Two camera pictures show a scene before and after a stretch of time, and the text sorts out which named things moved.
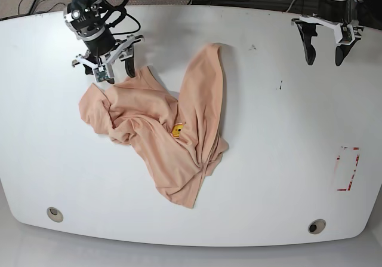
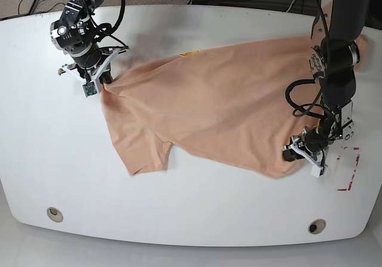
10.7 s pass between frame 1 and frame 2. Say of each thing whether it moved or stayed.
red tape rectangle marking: stayed
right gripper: moved
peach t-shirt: moved
